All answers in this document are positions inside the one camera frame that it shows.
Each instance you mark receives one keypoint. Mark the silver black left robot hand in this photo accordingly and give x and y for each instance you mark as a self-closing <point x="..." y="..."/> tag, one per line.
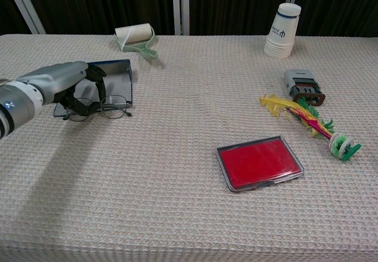
<point x="59" y="79"/>

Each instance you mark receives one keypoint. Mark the blue glasses case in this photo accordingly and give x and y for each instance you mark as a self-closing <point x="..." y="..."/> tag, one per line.
<point x="118" y="82"/>

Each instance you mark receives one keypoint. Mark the white paper cup stack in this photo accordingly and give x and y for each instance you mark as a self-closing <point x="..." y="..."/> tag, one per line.
<point x="280" y="29"/>

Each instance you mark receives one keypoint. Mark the blue black eyeglasses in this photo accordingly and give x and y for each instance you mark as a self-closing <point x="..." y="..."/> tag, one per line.
<point x="113" y="105"/>

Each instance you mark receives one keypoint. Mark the red ink pad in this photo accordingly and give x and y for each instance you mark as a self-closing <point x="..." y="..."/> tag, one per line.
<point x="257" y="164"/>

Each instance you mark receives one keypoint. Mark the colourful feather shuttlecock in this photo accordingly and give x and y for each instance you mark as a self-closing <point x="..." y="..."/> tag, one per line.
<point x="307" y="119"/>

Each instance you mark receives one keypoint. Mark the grey date stamp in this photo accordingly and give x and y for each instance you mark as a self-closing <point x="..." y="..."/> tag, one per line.
<point x="298" y="77"/>

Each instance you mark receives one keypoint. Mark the black curtain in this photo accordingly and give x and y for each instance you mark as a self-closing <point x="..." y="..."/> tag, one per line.
<point x="103" y="2"/>

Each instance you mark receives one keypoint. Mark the white double frame pole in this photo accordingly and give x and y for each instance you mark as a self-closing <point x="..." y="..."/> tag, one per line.
<point x="176" y="8"/>

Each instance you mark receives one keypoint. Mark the beige woven tablecloth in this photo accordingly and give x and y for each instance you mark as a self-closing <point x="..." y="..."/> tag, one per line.
<point x="177" y="111"/>

